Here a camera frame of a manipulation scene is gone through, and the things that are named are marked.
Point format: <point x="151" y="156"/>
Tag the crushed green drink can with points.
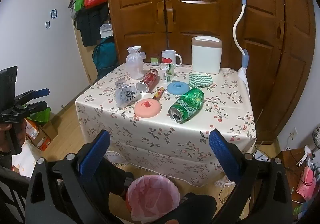
<point x="187" y="105"/>

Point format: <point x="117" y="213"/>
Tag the person's right leg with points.
<point x="195" y="206"/>

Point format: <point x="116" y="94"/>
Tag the orange pen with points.
<point x="158" y="93"/>

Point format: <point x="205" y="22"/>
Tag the red drink can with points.
<point x="148" y="80"/>

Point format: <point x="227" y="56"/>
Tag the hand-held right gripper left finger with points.
<point x="95" y="151"/>

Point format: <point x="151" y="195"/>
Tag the cardboard box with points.
<point x="41" y="136"/>

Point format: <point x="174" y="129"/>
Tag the white container with brown lid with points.
<point x="206" y="56"/>

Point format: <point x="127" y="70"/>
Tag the grey hanging bag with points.
<point x="72" y="8"/>

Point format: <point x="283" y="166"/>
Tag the small green box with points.
<point x="154" y="60"/>

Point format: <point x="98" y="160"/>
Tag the white bag with orange print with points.
<point x="27" y="159"/>

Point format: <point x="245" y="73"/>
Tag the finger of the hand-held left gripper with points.
<point x="40" y="92"/>
<point x="37" y="107"/>

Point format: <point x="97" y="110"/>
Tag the person's leg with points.
<point x="195" y="206"/>
<point x="115" y="176"/>

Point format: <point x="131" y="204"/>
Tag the green white zigzag cloth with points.
<point x="200" y="80"/>

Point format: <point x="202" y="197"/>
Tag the teal backpack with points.
<point x="105" y="58"/>

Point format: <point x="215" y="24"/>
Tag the person's left hand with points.
<point x="3" y="138"/>

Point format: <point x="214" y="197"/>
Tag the floral tablecloth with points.
<point x="155" y="133"/>

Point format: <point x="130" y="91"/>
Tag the white green carton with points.
<point x="168" y="73"/>

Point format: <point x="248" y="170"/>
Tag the pink silicone lid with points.
<point x="148" y="110"/>

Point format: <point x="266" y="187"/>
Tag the knotted clear plastic bag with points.
<point x="135" y="66"/>

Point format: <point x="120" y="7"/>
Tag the person's left leg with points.
<point x="115" y="176"/>

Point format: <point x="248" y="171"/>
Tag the trash bin with pink bag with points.
<point x="152" y="196"/>

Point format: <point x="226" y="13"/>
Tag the dark wooden side table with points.
<point x="287" y="164"/>

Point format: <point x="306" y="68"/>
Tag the dark hanging clothing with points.
<point x="90" y="26"/>

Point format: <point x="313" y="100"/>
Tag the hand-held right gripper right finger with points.
<point x="222" y="153"/>

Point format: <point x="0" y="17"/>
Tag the white mug with red print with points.
<point x="170" y="58"/>

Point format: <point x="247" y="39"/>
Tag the blue square wall sticker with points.
<point x="47" y="25"/>
<point x="53" y="13"/>

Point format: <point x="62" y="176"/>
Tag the pink cloth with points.
<point x="306" y="184"/>

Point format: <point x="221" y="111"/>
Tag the green plastic basket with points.
<point x="40" y="116"/>

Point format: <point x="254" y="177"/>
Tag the light wooden door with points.
<point x="86" y="62"/>

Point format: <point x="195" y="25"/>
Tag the crumpled clear plastic bottle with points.
<point x="126" y="95"/>

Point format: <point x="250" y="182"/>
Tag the blue silicone lid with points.
<point x="178" y="88"/>

